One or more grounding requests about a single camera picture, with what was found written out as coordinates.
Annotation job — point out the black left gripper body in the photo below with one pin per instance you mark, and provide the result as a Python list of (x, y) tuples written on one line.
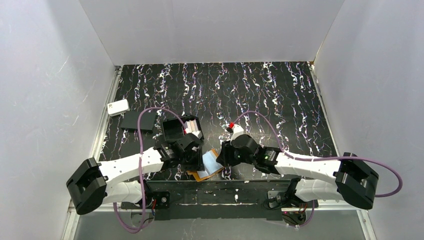
[(194, 159)]

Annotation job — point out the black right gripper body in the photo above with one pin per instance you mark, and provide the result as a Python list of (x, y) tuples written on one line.
[(224, 156)]

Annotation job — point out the orange leather card holder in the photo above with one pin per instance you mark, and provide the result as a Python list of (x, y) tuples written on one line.
[(211, 166)]

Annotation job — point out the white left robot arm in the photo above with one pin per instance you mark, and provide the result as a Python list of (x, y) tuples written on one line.
[(96, 183)]

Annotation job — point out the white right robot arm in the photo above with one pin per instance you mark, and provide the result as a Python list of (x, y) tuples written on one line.
[(350, 180)]

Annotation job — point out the black card box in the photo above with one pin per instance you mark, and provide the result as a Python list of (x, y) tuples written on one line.
[(172, 128)]

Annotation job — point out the black box lid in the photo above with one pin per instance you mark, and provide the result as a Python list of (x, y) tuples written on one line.
[(146, 123)]

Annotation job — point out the small white box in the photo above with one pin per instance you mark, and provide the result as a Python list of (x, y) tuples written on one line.
[(117, 107)]

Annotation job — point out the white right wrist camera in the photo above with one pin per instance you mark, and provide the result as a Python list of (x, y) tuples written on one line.
[(234, 130)]

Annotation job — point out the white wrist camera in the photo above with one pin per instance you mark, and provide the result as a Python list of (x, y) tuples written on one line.
[(197, 133), (234, 130)]

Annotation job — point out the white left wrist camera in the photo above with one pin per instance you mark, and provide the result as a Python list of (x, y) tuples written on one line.
[(197, 133)]

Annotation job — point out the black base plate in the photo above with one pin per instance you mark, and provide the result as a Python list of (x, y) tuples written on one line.
[(216, 199)]

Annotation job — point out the aluminium frame rail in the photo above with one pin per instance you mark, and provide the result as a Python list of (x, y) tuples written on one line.
[(72, 218)]

